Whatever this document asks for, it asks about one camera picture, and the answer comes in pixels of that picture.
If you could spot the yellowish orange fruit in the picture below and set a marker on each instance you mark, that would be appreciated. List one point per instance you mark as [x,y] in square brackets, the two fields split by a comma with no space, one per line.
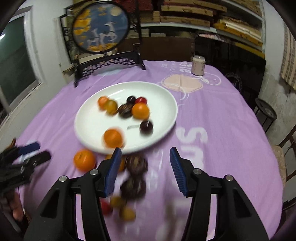
[111,107]

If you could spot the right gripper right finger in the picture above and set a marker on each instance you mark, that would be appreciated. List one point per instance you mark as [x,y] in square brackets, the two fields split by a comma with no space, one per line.
[236,217]

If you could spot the purple tablecloth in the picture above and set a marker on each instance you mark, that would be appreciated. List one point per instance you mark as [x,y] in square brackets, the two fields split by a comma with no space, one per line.
[215,129]

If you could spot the white oval plate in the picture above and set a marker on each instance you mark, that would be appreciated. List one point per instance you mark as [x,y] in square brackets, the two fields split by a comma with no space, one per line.
[91,121]

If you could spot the small yellow kumquat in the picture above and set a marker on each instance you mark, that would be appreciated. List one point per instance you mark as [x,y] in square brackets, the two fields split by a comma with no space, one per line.
[127,214]
[117,202]

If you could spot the small smooth orange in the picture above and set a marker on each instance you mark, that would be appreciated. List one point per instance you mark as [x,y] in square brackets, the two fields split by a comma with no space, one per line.
[140,111]

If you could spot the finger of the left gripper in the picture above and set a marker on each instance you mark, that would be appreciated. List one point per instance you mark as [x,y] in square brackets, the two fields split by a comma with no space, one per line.
[23,150]
[30,163]

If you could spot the black round stool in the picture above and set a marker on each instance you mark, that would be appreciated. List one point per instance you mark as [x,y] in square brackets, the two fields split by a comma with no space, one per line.
[265,114]

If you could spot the person left hand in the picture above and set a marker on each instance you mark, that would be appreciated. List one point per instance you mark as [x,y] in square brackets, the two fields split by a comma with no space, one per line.
[15,205]

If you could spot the large mandarin orange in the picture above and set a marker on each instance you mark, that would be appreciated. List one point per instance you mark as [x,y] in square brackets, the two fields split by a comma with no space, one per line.
[84,160]

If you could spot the round deer art screen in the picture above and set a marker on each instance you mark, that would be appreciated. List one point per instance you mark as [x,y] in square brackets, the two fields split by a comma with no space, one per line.
[92,30]

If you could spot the window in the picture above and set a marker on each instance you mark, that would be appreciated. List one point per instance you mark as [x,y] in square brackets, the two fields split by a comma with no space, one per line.
[20,66]

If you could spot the shelf with wooden boards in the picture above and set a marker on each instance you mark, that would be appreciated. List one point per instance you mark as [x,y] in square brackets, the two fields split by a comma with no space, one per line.
[240,23]

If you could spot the mandarin orange with stem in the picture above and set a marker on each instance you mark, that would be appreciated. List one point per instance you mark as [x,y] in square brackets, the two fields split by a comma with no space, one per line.
[113,138]

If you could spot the pale drink can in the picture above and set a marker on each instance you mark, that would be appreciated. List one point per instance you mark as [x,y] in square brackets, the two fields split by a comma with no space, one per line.
[198,65]

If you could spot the black cabinet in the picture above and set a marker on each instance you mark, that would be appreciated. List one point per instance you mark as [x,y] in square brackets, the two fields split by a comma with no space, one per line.
[243,68]

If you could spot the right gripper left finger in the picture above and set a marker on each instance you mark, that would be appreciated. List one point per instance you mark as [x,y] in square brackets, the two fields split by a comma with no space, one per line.
[55,218]

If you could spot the red cherry tomato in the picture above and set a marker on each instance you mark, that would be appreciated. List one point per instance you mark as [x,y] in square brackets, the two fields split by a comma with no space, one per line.
[106,208]
[141,100]

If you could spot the wooden chair right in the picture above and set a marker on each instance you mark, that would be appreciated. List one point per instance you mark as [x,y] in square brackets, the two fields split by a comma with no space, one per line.
[285,156]

